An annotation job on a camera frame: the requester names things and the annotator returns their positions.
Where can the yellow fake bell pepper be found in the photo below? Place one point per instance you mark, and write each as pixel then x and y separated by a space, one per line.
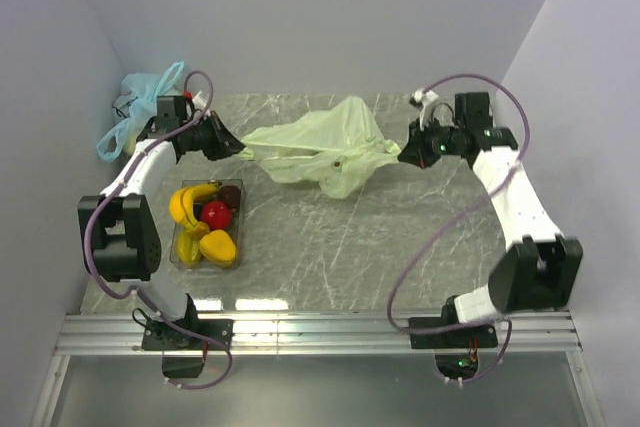
pixel 218 247

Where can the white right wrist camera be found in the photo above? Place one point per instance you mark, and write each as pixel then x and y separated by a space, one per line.
pixel 422 99

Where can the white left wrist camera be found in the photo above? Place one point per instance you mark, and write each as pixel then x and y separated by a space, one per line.
pixel 200 100

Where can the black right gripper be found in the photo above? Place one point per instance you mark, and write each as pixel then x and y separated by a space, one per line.
pixel 417 153

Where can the yellow fake banana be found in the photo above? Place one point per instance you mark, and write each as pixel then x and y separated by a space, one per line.
pixel 181 204

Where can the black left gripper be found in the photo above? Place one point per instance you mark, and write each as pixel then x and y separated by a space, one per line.
pixel 224 143

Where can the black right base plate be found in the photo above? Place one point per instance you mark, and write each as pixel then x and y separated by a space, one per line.
pixel 483 336

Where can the dark red fake fruit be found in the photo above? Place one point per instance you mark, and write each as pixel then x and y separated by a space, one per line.
pixel 231 196

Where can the blue plastic bag with fruits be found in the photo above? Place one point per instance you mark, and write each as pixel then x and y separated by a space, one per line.
pixel 134 107

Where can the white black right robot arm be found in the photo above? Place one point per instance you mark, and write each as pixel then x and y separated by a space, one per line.
pixel 540 264

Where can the yellow fake star fruit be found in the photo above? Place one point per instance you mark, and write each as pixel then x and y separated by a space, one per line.
pixel 187 249

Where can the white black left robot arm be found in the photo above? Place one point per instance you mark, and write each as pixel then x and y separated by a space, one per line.
pixel 121 246

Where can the aluminium mounting rail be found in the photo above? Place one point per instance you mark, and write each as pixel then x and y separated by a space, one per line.
pixel 307 333

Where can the clear plastic tray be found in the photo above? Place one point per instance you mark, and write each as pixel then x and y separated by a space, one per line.
pixel 201 229

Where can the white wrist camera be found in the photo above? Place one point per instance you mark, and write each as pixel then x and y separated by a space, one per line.
pixel 422 99
pixel 200 100

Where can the pale green plastic bag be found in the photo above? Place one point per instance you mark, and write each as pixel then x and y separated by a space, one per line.
pixel 338 149

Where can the red fake apple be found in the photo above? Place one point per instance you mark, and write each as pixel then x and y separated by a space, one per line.
pixel 216 215

